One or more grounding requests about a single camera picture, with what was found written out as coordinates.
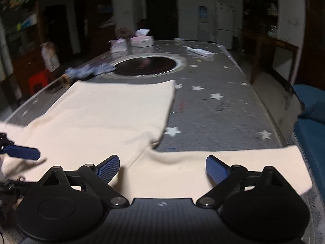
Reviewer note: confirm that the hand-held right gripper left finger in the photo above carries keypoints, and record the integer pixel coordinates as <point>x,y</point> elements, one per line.
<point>109,169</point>

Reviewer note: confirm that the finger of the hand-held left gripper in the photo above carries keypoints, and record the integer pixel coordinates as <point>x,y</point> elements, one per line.
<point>25,153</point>
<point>17,186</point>

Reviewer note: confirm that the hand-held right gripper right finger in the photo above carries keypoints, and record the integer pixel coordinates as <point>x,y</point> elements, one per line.
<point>215,169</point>

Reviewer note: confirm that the cream sweatshirt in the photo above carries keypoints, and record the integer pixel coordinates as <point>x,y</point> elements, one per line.
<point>101,111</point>

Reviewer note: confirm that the grey star-patterned tablecloth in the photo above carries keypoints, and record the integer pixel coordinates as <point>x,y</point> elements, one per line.
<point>215,122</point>

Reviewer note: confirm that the dark smartphone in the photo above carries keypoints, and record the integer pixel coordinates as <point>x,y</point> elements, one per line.
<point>56,86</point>

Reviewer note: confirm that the red plastic stool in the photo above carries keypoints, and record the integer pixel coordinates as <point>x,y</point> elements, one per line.
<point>38,80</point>

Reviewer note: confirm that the white orange carton box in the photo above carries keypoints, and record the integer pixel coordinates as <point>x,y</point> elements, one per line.
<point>50,56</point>

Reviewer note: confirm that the blue knitted work glove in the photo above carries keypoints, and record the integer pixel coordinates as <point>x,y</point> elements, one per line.
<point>86,70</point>

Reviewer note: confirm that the blue sofa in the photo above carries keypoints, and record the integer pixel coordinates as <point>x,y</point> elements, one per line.
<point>311,132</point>

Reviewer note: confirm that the round black induction cooktop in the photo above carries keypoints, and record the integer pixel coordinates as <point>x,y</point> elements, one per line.
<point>147,66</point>

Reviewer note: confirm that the white power strip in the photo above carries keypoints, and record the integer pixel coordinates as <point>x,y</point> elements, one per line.
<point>200,51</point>

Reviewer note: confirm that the small white pink tissue box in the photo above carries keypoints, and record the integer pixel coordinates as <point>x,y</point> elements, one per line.
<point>118,46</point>

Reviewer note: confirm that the dark wooden display cabinet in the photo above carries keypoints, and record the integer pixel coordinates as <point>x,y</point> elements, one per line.
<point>17,25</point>
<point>101,17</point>

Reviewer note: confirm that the large white pink tissue box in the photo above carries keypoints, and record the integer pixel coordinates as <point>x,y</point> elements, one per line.
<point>142,40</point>

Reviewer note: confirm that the small clear plastic container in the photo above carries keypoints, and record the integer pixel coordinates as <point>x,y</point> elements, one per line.
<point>179,40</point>

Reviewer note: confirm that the dark wooden desk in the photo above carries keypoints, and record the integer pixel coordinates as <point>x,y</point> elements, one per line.
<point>269,40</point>

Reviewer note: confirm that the white water dispenser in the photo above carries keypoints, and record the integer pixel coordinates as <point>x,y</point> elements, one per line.
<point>203,30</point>

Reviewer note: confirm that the white refrigerator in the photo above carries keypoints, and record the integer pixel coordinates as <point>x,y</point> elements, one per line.
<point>224,25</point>

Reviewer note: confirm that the blue water jug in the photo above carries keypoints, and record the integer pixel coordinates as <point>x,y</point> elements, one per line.
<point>202,12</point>

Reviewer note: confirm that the dark wooden entrance door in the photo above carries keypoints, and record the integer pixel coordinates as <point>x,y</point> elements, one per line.
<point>161,12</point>

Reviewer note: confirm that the tall dark bookshelf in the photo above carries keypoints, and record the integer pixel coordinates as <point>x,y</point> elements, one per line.
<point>259,7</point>

